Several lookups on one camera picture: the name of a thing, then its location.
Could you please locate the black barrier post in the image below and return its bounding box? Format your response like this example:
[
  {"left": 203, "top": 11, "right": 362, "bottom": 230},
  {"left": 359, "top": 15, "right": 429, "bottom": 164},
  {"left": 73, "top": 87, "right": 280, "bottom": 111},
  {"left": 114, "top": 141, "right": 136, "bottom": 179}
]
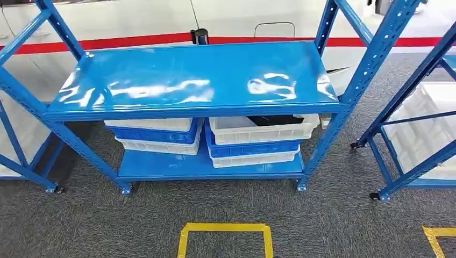
[{"left": 189, "top": 28, "right": 210, "bottom": 46}]

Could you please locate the white car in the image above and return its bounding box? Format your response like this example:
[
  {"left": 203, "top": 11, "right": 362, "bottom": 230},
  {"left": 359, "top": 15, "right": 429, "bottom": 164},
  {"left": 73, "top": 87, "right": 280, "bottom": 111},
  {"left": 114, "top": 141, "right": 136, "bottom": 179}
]
[{"left": 0, "top": 0, "right": 456, "bottom": 179}]

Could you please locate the yellow floor tape square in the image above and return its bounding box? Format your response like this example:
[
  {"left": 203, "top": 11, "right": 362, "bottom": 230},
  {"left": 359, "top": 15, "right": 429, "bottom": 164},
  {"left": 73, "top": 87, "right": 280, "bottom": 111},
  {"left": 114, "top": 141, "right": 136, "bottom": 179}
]
[{"left": 177, "top": 223, "right": 274, "bottom": 258}]

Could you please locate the blue metal shelf rack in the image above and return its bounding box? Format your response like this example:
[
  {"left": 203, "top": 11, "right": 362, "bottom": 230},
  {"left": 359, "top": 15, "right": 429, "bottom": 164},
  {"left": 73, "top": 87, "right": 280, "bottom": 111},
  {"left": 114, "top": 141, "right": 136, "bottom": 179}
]
[
  {"left": 0, "top": 0, "right": 428, "bottom": 196},
  {"left": 0, "top": 101, "right": 67, "bottom": 195},
  {"left": 351, "top": 21, "right": 456, "bottom": 203}
]

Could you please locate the red barrier belt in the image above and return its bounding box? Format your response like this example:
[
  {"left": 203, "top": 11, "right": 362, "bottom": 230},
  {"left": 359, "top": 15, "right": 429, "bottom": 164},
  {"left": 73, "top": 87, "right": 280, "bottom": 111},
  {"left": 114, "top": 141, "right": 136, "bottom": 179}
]
[
  {"left": 0, "top": 32, "right": 192, "bottom": 56},
  {"left": 208, "top": 36, "right": 444, "bottom": 48}
]

